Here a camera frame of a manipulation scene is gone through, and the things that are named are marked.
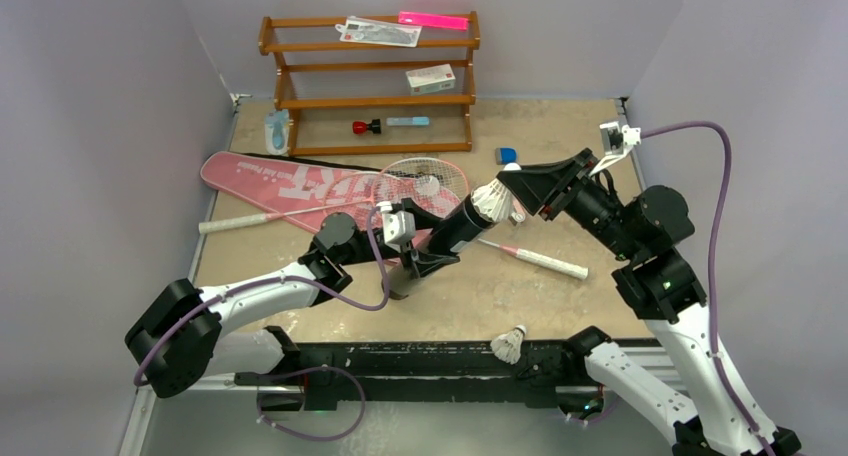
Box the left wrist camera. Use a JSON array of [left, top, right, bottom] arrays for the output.
[[377, 201, 417, 250]]

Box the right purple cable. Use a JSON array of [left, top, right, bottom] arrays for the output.
[[639, 120, 776, 456]]

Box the pink flat ruler package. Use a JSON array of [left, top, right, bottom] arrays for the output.
[[397, 11, 469, 31]]

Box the light blue glue stick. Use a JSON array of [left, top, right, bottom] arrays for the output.
[[385, 116, 430, 127]]

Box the black shuttlecock tube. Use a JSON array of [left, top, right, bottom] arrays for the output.
[[388, 195, 496, 300]]

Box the pink badminton racket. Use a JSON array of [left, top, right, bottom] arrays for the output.
[[372, 157, 589, 280], [198, 171, 404, 234]]

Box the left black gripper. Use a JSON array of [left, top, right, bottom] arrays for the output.
[[338, 200, 458, 275]]

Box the white feather shuttlecock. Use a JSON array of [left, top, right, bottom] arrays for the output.
[[471, 178, 524, 224], [490, 324, 527, 365]]

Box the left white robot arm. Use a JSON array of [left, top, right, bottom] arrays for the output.
[[124, 198, 444, 398]]

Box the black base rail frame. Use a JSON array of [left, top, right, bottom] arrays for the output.
[[234, 326, 611, 410]]

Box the clear plastic blister package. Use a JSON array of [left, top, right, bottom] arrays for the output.
[[335, 16, 423, 48]]

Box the blue grey eraser block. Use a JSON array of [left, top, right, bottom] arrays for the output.
[[495, 147, 517, 165]]

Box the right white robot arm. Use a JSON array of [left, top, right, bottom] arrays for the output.
[[498, 150, 801, 455]]

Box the wooden three-tier shelf rack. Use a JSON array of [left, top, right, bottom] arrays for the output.
[[257, 11, 481, 156]]

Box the white red small box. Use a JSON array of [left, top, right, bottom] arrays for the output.
[[405, 64, 456, 96]]

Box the light blue packaged item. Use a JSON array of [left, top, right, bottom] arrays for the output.
[[264, 109, 291, 156]]

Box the pink racket cover bag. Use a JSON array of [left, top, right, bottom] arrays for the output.
[[201, 149, 468, 252]]

